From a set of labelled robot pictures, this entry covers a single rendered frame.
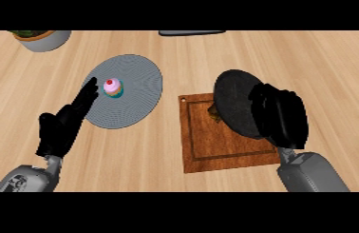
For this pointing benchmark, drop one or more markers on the brown wooden cutting board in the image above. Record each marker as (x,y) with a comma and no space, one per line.
(219,141)

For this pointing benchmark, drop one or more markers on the brown sweet potato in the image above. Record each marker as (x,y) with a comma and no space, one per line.
(214,112)

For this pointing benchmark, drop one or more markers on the black round pan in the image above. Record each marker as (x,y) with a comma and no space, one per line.
(235,103)

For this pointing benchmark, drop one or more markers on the dark grey flat appliance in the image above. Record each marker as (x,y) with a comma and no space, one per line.
(191,33)

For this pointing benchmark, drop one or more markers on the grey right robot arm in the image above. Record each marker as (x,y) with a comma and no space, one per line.
(309,171)

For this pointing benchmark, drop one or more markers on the round grey placemat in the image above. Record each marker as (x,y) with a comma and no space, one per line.
(124,91)

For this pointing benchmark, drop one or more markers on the pink frosted cupcake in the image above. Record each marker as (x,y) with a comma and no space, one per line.
(112,87)

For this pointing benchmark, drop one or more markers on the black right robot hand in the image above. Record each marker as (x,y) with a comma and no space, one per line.
(285,116)

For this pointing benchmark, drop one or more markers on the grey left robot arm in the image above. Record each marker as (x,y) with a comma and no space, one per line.
(34,175)

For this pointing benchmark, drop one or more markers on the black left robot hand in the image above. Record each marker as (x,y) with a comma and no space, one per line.
(62,126)

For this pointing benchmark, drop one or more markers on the grey plant pot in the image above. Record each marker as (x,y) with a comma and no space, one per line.
(41,39)

